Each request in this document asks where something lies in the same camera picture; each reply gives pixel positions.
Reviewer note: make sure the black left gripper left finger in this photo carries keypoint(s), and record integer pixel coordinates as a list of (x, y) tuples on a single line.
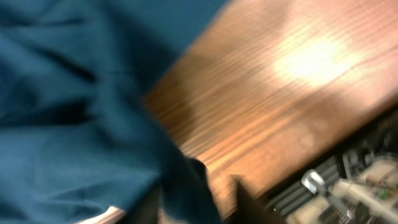
[(144, 205)]

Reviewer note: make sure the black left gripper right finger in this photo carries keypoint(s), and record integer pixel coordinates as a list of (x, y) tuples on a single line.
[(250, 211)]

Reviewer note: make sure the blue polo shirt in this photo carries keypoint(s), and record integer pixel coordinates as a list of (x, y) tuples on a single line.
[(75, 136)]

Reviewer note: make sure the black aluminium rail frame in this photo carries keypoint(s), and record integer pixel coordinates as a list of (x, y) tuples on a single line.
[(356, 185)]

